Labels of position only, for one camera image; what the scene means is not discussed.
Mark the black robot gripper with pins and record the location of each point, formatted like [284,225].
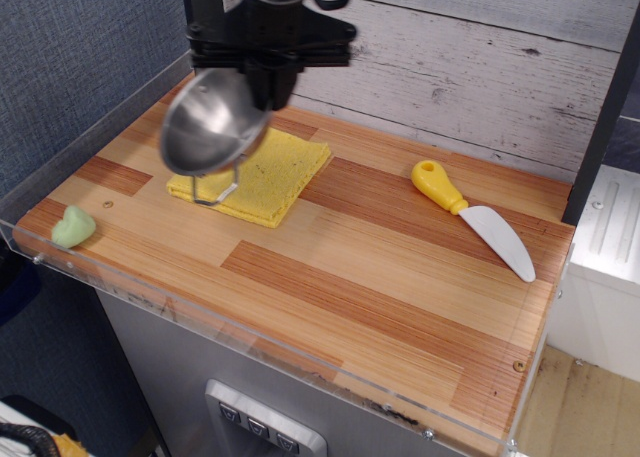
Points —
[282,38]

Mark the stainless steel two-handled bowl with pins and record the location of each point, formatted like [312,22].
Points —
[213,125]

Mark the light green toy piece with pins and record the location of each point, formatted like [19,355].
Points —
[75,227]

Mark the clear acrylic table guard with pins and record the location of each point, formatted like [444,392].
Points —
[370,315]

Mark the silver dispenser button panel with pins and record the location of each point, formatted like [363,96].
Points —
[263,421]

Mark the yellow-handled toy knife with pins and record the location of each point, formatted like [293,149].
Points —
[431,179]

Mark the dark vertical post right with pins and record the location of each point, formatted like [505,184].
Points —
[614,101]

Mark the white aluminium rail block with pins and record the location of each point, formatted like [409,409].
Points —
[606,241]

